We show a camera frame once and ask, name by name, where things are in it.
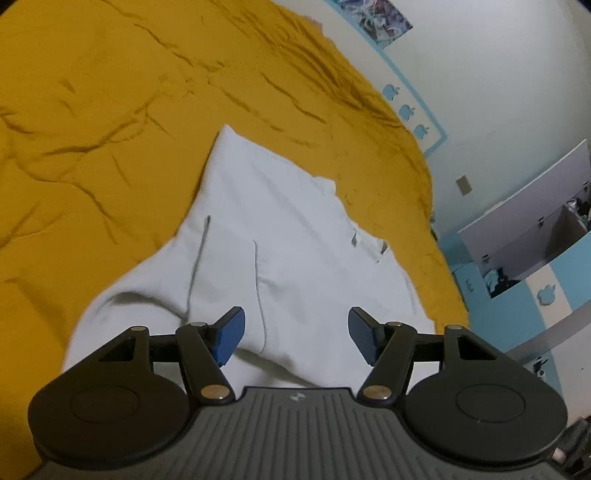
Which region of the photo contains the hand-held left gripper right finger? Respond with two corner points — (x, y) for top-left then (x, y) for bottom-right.
(347, 306), (498, 403)

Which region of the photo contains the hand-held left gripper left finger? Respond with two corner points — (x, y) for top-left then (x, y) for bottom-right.
(98, 306), (246, 403)

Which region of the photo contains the white garment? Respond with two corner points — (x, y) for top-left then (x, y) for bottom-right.
(62, 124), (437, 389)

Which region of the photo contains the dark clutter in cabinet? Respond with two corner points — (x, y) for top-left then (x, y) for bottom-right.
(482, 267), (523, 299)

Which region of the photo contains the yellow quilted blanket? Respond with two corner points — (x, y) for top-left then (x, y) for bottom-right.
(0, 0), (470, 480)

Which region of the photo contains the white wall cabinet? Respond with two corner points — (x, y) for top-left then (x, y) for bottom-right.
(457, 140), (591, 301)

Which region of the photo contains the blue wall border strip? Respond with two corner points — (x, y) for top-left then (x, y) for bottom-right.
(379, 46), (448, 158)

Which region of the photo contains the blue anime wall poster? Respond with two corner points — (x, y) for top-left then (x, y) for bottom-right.
(323, 0), (413, 49)

